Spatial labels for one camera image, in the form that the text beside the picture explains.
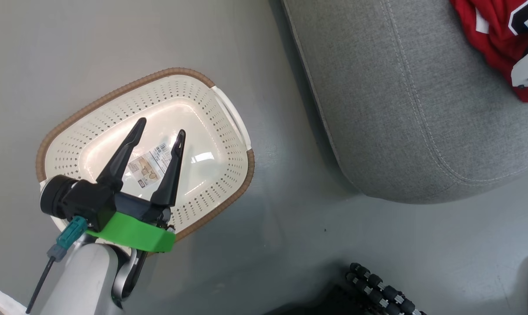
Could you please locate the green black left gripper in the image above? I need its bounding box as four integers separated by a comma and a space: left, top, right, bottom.
87, 117, 186, 253

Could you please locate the red jersey garment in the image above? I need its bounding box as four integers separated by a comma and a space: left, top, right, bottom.
449, 0, 528, 103

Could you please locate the grey fabric sofa cushion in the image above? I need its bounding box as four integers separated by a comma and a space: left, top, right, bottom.
282, 0, 528, 205

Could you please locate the paper label sticker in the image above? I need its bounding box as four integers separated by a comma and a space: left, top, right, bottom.
127, 142, 173, 189

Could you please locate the cream perforated laundry basket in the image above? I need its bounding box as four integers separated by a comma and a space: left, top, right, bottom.
35, 67, 255, 254

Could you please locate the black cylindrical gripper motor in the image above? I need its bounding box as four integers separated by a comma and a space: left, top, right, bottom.
40, 175, 77, 219

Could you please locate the black roller wheel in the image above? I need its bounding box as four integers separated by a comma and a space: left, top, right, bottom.
346, 262, 427, 315

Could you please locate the black cable with teal connector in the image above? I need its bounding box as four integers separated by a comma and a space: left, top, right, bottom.
25, 216, 88, 315

